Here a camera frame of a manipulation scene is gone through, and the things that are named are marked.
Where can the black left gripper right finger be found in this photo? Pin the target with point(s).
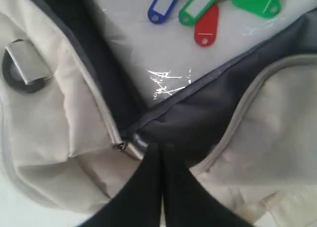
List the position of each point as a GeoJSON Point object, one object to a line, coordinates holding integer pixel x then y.
{"type": "Point", "coordinates": [186, 202]}

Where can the cream fabric duffel bag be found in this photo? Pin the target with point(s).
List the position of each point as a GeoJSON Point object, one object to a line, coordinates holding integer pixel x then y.
{"type": "Point", "coordinates": [74, 127]}

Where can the colourful key tag bunch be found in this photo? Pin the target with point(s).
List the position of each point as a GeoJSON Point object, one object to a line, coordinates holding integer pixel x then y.
{"type": "Point", "coordinates": [203, 14]}

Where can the clear plastic wrapped package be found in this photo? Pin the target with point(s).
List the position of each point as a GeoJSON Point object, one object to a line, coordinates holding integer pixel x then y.
{"type": "Point", "coordinates": [163, 58]}

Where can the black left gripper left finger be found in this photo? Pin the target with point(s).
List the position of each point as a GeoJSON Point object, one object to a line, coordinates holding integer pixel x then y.
{"type": "Point", "coordinates": [138, 203]}

